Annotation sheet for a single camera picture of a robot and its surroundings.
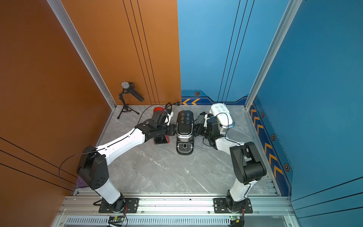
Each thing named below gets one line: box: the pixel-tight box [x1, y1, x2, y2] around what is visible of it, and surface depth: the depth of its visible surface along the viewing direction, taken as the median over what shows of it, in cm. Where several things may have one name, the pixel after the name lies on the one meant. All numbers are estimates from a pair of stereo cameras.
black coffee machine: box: [176, 110, 195, 156], surface depth 83 cm
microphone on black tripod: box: [116, 81, 145, 120], surface depth 104 cm
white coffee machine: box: [209, 103, 235, 137], surface depth 84 cm
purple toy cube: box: [76, 175, 90, 188], surface depth 79 cm
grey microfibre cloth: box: [195, 114, 206, 125], surface depth 91 cm
